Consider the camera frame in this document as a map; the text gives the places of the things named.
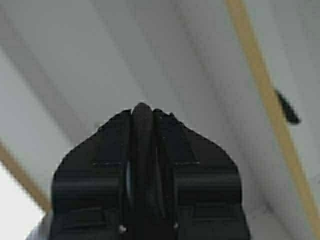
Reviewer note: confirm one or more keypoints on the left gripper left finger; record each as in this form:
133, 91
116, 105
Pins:
88, 191

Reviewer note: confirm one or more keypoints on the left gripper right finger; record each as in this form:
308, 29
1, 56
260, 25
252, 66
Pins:
202, 184

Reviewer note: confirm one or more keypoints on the black cabinet hinge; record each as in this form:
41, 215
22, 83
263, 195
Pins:
289, 112

